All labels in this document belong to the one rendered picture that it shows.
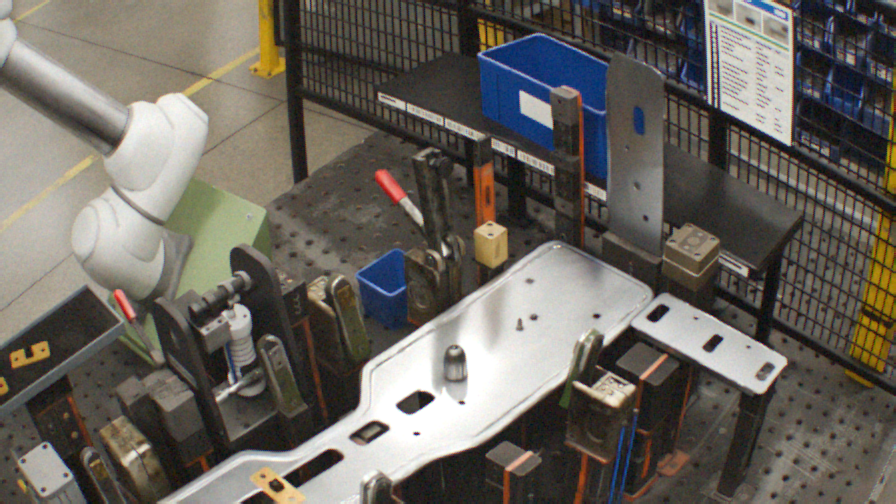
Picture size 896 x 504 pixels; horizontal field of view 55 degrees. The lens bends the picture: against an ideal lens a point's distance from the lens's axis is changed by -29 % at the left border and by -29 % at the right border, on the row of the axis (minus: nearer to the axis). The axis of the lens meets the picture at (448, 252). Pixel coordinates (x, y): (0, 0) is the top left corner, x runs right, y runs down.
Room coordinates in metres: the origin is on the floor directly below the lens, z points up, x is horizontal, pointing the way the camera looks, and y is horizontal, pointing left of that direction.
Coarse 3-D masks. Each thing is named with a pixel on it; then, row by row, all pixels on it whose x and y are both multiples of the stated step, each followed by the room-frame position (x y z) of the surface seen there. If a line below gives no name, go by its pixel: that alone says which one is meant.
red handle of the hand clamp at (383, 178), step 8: (376, 176) 1.45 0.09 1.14; (384, 176) 1.44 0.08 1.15; (384, 184) 1.44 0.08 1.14; (392, 184) 1.44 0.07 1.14; (392, 192) 1.43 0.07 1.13; (400, 192) 1.43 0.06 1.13; (392, 200) 1.42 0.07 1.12; (400, 200) 1.42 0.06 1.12; (408, 200) 1.42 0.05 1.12; (400, 208) 1.42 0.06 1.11; (408, 208) 1.41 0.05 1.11; (416, 208) 1.41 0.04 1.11; (408, 216) 1.41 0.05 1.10; (416, 216) 1.40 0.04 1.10; (416, 224) 1.39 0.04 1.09; (424, 232) 1.38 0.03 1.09; (448, 248) 1.37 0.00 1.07; (448, 256) 1.37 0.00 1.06
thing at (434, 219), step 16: (416, 160) 1.37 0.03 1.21; (432, 160) 1.37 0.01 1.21; (448, 160) 1.36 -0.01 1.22; (416, 176) 1.37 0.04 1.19; (432, 176) 1.38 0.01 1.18; (448, 176) 1.36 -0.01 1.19; (432, 192) 1.38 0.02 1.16; (432, 208) 1.36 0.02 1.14; (448, 208) 1.38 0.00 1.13; (432, 224) 1.36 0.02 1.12; (448, 224) 1.37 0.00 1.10; (432, 240) 1.36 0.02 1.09; (448, 240) 1.38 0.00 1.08
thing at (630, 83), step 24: (624, 72) 1.46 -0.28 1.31; (648, 72) 1.42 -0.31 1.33; (624, 96) 1.46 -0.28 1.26; (648, 96) 1.43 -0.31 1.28; (624, 120) 1.46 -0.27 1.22; (648, 120) 1.43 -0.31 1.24; (624, 144) 1.46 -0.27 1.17; (648, 144) 1.43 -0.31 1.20; (624, 168) 1.46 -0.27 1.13; (648, 168) 1.43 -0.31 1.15; (624, 192) 1.46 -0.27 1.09; (648, 192) 1.43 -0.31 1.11; (624, 216) 1.46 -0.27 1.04; (648, 216) 1.43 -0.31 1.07; (648, 240) 1.42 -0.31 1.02
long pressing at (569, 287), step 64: (576, 256) 1.42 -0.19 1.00; (448, 320) 1.30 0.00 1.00; (512, 320) 1.29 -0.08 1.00; (576, 320) 1.27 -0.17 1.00; (384, 384) 1.16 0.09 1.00; (448, 384) 1.16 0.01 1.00; (512, 384) 1.15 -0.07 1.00; (320, 448) 1.03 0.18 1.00; (384, 448) 1.03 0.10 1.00; (448, 448) 1.03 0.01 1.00
